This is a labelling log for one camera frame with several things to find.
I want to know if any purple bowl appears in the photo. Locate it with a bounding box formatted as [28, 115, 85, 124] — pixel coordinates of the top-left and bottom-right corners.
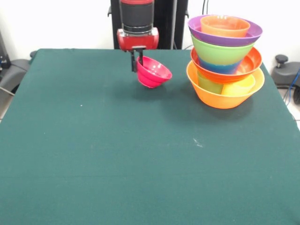
[187, 14, 263, 47]

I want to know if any dark green table cloth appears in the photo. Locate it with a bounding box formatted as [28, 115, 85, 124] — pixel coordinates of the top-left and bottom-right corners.
[0, 48, 300, 225]

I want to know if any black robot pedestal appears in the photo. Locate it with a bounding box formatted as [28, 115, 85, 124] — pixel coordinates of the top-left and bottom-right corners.
[107, 0, 190, 50]

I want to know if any wide red bowl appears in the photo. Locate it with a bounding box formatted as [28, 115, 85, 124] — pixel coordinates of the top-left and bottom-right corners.
[190, 46, 263, 84]

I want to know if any black hanging cable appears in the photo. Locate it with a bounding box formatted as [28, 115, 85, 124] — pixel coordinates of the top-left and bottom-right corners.
[202, 0, 211, 17]

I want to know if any pink bowl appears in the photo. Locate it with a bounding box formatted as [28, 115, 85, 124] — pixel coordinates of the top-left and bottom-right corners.
[136, 55, 173, 89]

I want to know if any green bowl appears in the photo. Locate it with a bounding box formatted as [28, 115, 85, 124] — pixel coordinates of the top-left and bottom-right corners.
[190, 34, 256, 75]

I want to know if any blue bowl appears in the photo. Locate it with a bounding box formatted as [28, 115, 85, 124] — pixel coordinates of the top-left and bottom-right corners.
[198, 57, 242, 75]

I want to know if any yellow cup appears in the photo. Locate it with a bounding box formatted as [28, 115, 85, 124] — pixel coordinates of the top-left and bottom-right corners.
[221, 74, 256, 96]

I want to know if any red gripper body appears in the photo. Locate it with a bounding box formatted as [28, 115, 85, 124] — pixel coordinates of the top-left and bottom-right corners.
[116, 27, 160, 52]

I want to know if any small orange bowl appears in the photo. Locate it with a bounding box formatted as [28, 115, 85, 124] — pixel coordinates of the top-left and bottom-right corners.
[200, 15, 251, 38]

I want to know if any large orange bowl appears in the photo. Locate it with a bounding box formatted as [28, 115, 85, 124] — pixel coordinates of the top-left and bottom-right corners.
[186, 60, 265, 110]

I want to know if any green cup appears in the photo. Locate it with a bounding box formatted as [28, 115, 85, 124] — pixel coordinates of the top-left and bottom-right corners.
[197, 71, 224, 94]

